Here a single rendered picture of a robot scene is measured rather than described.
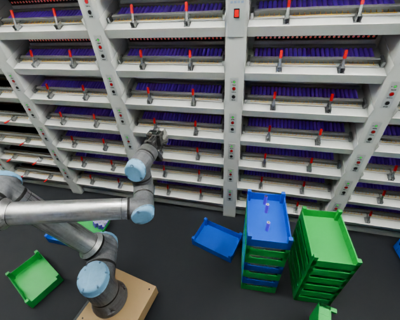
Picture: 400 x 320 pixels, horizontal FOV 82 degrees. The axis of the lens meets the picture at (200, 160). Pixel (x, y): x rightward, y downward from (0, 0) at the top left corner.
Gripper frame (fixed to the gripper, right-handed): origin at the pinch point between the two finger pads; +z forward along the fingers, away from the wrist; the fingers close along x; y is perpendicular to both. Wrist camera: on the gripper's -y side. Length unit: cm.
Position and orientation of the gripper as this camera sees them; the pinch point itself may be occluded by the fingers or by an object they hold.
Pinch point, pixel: (164, 133)
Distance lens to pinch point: 127.2
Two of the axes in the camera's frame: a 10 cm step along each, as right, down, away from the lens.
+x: -9.7, -1.0, 2.1
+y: -0.5, -8.0, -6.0
